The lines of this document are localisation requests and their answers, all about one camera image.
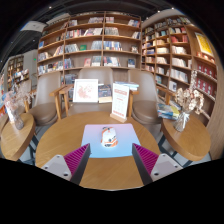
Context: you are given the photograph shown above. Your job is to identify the white sign on wooden base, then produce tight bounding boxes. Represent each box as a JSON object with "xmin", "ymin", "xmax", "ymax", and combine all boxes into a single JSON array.
[{"xmin": 109, "ymin": 82, "xmax": 131, "ymax": 124}]

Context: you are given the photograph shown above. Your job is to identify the white and orange computer mouse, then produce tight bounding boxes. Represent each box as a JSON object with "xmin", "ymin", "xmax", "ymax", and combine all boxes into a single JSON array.
[{"xmin": 100, "ymin": 126, "xmax": 119, "ymax": 148}]

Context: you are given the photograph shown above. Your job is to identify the small white table card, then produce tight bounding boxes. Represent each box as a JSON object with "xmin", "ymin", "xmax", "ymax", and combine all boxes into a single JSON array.
[{"xmin": 5, "ymin": 105, "xmax": 16, "ymax": 124}]

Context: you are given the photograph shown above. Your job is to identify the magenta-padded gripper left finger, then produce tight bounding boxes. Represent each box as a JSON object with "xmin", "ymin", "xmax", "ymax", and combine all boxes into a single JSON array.
[{"xmin": 41, "ymin": 143, "xmax": 92, "ymax": 186}]

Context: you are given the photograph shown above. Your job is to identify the angled wooden bookshelf with books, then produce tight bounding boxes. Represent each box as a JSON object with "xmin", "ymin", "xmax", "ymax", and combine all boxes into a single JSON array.
[{"xmin": 140, "ymin": 14, "xmax": 218, "ymax": 118}]

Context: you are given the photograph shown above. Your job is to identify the light blue book stack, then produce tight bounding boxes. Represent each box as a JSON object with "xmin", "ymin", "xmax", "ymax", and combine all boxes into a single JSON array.
[{"xmin": 114, "ymin": 81, "xmax": 140, "ymax": 92}]

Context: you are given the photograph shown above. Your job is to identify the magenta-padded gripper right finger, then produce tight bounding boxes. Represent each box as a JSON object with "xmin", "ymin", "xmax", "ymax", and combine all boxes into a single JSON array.
[{"xmin": 131, "ymin": 143, "xmax": 184, "ymax": 186}]

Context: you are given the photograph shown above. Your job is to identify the dark cover book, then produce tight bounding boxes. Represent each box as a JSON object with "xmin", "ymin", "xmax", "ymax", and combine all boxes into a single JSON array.
[{"xmin": 97, "ymin": 83, "xmax": 113, "ymax": 104}]

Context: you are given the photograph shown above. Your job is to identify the stack of colourful magazines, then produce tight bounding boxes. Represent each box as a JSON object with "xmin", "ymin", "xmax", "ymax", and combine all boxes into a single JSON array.
[{"xmin": 156, "ymin": 102, "xmax": 183, "ymax": 121}]

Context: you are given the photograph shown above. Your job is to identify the distant wooden bookshelf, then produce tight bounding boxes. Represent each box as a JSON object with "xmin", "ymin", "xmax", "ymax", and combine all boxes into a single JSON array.
[{"xmin": 6, "ymin": 54, "xmax": 31, "ymax": 88}]

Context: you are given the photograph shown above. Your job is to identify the round wooden side table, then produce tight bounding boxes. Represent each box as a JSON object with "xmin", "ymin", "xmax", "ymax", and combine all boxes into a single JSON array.
[
  {"xmin": 0, "ymin": 112, "xmax": 37, "ymax": 163},
  {"xmin": 160, "ymin": 114, "xmax": 212, "ymax": 168}
]

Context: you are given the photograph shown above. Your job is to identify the pink-blue gradient mouse pad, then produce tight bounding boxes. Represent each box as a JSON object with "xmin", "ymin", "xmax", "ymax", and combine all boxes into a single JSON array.
[{"xmin": 80, "ymin": 123, "xmax": 142, "ymax": 159}]

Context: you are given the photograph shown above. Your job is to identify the wide wooden bookshelf with books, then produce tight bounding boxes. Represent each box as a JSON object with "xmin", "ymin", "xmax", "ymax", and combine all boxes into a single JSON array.
[{"xmin": 35, "ymin": 11, "xmax": 143, "ymax": 84}]

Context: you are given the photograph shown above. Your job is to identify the brown padded wooden armchair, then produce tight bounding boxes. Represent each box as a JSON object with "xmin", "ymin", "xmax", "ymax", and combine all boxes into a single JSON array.
[
  {"xmin": 49, "ymin": 66, "xmax": 139, "ymax": 116},
  {"xmin": 24, "ymin": 70, "xmax": 68, "ymax": 127},
  {"xmin": 128, "ymin": 68, "xmax": 176, "ymax": 126}
]

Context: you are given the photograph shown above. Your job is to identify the white framed floral picture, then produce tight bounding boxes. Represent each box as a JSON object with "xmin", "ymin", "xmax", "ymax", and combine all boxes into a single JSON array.
[{"xmin": 72, "ymin": 78, "xmax": 100, "ymax": 104}]

